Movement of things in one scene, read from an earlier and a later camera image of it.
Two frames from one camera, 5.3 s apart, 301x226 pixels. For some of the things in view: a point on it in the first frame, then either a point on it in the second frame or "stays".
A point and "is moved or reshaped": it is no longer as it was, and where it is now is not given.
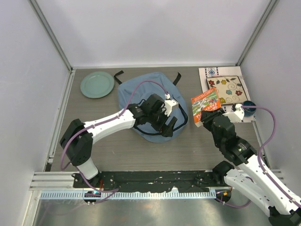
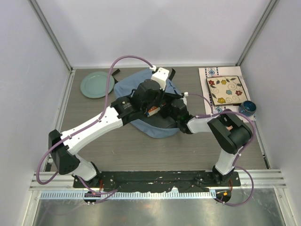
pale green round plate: (97, 84) stays
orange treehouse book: (209, 100) is moved or reshaped
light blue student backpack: (128, 83) is moved or reshaped
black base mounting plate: (150, 181) stays
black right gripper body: (208, 121) to (167, 111)
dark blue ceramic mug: (249, 112) stays
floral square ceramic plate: (230, 89) stays
